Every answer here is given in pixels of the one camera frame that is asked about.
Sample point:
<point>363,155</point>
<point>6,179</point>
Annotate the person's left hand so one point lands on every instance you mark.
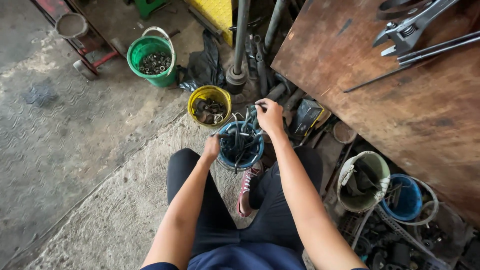
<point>212,146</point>

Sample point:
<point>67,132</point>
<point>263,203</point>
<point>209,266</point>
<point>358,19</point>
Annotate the person's right hand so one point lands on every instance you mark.
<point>270,114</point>

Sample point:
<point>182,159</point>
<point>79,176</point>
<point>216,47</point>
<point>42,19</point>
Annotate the person's left fingers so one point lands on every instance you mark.
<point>214,137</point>

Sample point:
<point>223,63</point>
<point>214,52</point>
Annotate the person's right fingers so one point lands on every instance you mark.
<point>261,105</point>

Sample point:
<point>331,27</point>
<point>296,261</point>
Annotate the bent metal rod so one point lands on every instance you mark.
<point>250,112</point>

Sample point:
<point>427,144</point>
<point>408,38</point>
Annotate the blue bucket of metal rods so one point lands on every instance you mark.
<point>240,148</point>

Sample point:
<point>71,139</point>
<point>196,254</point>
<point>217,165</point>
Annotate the bundle of metal rods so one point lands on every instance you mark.
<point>240,144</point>

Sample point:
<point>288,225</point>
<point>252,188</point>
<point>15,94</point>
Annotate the yellow bucket of metal parts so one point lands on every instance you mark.
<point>209,105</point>

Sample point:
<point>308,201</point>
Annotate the black cardboard box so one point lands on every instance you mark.
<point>307,118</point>

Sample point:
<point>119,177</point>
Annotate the red sneaker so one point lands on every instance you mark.
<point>245,191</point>

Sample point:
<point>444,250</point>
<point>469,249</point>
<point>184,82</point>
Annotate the grey steel shaft with flange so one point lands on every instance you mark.
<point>239,45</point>

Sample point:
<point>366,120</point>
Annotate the black plastic bag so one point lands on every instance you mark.
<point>202,67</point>

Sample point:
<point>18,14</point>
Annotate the person's black trousers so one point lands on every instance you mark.
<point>240,210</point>

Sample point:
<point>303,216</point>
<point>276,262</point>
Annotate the grey metal pipe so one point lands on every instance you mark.
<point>274,24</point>

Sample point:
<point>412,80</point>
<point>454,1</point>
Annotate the round rusty tin lid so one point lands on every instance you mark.
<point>343,132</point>

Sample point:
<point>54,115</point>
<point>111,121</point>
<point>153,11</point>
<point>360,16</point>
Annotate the yellow metal plate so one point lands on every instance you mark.
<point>215,17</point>

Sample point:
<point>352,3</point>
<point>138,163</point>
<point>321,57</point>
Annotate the green bucket of nuts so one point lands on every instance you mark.
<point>152,58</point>

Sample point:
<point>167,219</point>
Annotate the person's navy shirt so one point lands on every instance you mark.
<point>243,258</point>

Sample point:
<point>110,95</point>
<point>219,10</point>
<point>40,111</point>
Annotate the dirty white bucket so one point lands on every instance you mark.
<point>363,182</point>

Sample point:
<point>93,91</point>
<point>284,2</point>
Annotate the brown wooden workbench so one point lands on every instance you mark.
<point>405,97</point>

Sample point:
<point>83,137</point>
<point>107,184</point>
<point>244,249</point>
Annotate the green plastic stool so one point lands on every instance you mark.
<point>148,6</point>

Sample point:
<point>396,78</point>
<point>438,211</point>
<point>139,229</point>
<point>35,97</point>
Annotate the large adjustable wrench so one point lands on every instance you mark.
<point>408,30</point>

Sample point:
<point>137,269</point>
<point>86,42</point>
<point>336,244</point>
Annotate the red floor jack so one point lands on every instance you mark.
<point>80,37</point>

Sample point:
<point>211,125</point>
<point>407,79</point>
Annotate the long black metal rods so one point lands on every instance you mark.
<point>423,56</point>

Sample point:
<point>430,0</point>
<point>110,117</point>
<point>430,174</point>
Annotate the heap of black scrap parts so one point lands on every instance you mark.
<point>408,243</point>

